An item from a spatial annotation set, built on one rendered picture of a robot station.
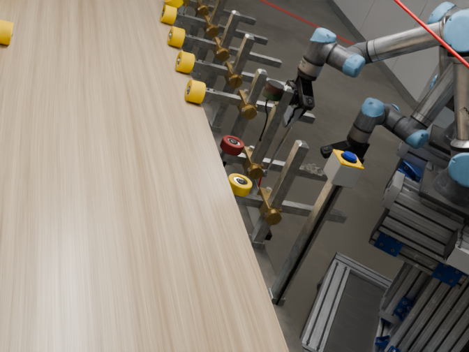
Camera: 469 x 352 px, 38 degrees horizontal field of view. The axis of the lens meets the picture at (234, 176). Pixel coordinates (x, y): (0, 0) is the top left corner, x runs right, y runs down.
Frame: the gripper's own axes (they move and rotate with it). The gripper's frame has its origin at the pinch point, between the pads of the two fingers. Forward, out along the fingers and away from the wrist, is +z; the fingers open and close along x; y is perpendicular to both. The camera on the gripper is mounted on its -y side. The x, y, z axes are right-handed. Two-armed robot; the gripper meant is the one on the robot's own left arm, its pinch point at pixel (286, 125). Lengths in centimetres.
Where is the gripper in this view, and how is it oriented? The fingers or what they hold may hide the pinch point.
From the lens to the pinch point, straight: 242.1
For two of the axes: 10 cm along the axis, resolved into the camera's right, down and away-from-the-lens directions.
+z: -3.5, 8.1, 4.8
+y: -2.1, -5.6, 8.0
